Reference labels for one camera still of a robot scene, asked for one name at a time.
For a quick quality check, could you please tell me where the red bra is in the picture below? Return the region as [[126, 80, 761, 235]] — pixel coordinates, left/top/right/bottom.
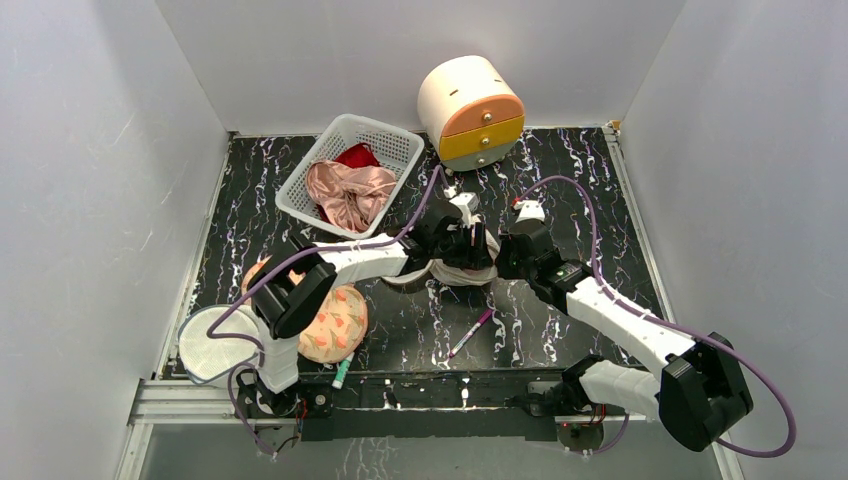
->
[[316, 142, 382, 223]]

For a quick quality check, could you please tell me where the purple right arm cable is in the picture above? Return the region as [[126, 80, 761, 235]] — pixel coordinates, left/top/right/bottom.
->
[[513, 175, 798, 460]]

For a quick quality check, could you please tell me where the teal white marker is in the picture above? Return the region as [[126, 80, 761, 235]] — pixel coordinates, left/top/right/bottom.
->
[[331, 352, 355, 390]]

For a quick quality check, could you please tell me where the white mesh bag lid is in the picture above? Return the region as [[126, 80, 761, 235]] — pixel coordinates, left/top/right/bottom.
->
[[178, 305, 259, 389]]

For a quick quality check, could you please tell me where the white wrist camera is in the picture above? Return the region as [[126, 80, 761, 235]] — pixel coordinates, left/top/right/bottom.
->
[[447, 192, 480, 229], [512, 199, 546, 224]]

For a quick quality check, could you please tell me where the round white drawer cabinet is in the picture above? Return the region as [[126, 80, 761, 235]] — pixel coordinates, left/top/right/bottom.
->
[[417, 55, 525, 172]]

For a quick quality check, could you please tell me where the pink pen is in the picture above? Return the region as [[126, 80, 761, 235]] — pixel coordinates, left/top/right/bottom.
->
[[448, 309, 493, 359]]

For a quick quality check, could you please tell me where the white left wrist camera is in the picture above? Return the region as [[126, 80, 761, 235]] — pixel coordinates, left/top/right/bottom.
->
[[447, 192, 480, 229]]

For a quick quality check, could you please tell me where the peach floral bra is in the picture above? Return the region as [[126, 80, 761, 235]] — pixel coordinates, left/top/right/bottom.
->
[[260, 284, 368, 369]]

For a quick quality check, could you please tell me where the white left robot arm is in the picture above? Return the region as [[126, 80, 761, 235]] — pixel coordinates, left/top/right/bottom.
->
[[245, 200, 500, 416]]

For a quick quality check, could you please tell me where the white mesh laundry bag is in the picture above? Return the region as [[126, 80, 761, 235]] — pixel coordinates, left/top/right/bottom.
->
[[382, 227, 500, 286]]

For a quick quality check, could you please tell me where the white plastic basket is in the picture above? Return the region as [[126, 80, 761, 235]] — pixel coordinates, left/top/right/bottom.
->
[[275, 114, 424, 240]]

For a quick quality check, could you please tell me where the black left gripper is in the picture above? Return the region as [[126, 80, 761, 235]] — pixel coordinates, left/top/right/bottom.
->
[[431, 223, 492, 273]]

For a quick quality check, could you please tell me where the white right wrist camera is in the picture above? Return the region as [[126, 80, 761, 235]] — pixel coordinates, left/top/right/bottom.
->
[[512, 199, 546, 224]]

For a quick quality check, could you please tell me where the pink satin bra from bag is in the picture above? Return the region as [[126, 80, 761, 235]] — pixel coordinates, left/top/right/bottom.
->
[[345, 166, 397, 232]]

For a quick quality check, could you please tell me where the black table front rail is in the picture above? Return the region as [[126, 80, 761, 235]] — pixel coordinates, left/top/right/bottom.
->
[[129, 370, 727, 444]]

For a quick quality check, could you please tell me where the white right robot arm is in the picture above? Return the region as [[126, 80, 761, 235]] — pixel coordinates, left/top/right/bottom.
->
[[496, 219, 754, 452]]

